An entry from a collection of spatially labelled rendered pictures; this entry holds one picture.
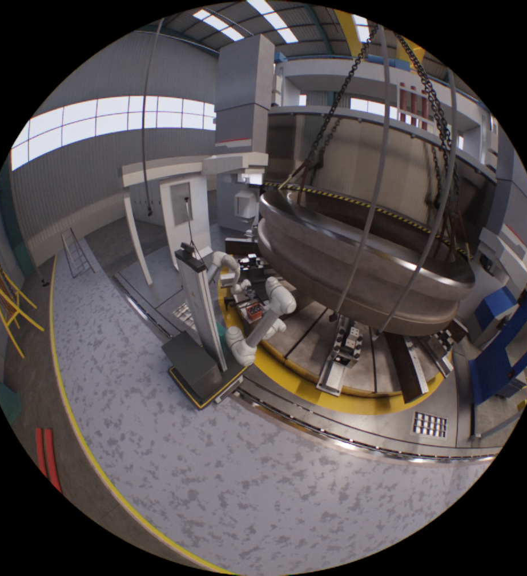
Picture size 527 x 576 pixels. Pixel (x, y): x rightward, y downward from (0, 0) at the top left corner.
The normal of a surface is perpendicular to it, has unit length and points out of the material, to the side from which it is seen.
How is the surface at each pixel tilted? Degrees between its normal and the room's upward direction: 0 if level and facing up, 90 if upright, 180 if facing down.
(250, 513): 0
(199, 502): 0
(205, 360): 0
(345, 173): 90
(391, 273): 90
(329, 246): 90
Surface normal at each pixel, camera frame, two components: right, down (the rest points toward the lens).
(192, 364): 0.05, -0.78
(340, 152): -0.51, 0.52
